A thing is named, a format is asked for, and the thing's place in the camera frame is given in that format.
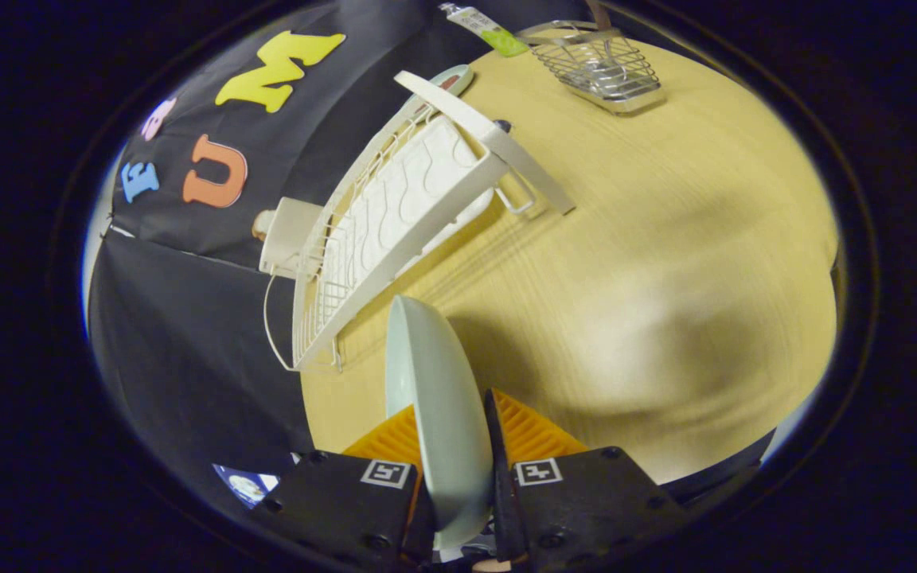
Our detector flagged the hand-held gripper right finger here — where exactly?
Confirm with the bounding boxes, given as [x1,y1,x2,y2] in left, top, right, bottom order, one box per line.
[482,388,692,572]

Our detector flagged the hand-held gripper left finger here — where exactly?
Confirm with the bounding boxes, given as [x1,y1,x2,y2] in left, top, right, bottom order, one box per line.
[250,403,437,572]

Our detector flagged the white dish rack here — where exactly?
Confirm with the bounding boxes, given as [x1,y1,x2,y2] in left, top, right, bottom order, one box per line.
[263,70,576,375]

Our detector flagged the metal wire basket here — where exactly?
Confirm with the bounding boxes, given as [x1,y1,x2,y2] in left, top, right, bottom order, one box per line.
[516,20,666,115]

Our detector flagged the pale green plate with meat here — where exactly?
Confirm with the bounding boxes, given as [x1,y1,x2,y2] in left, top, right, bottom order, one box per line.
[407,64,475,120]

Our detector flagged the blue white printed object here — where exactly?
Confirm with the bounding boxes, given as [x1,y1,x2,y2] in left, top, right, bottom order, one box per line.
[213,464,280,510]

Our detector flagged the black backdrop cloth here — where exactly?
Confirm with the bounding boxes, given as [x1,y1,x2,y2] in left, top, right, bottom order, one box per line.
[88,0,587,510]

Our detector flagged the white toaster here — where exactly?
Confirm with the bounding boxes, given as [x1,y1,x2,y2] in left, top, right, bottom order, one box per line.
[258,197,324,279]

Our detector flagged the green and white bottle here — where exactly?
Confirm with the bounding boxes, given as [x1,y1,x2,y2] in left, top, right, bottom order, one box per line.
[439,2,531,58]

